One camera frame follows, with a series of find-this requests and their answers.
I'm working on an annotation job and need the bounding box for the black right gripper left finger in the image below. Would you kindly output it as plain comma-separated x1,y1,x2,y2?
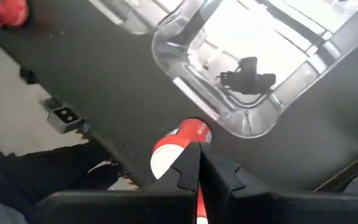
37,141,202,224

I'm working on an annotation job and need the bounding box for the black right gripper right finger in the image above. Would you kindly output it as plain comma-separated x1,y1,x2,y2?
199,141,358,224

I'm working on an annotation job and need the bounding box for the orange Fanta can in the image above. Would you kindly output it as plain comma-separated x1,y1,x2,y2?
150,118,213,224
0,0,29,27

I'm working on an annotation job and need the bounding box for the person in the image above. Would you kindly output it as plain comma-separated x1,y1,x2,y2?
0,141,127,224

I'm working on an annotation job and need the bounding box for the small black depth camera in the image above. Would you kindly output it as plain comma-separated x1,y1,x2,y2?
46,106,83,134

